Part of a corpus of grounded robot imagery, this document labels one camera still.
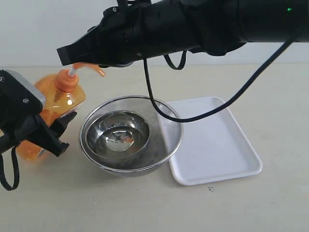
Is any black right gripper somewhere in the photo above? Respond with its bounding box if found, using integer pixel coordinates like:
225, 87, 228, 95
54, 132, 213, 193
56, 4, 150, 67

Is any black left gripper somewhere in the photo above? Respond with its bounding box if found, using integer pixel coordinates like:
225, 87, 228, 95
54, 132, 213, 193
0, 111, 77, 157

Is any orange pump soap bottle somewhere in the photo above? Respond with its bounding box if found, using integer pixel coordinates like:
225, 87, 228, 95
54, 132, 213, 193
16, 63, 105, 160

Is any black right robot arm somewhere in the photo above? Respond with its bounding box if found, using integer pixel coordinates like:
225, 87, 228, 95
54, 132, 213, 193
57, 0, 309, 67

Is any small stainless steel bowl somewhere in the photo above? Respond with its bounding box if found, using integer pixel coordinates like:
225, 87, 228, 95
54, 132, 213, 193
85, 111, 151, 162

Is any steel mesh strainer basket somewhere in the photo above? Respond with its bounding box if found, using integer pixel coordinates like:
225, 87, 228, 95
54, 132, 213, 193
79, 96, 183, 177

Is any white plastic tray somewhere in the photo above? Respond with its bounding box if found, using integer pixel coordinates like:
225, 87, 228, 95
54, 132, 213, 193
169, 109, 263, 186

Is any black camera cable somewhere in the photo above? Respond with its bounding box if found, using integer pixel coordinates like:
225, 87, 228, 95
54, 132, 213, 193
143, 36, 295, 123
0, 145, 20, 191

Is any black right camera cable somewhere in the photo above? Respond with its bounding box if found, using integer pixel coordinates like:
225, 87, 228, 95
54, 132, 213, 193
143, 36, 295, 123

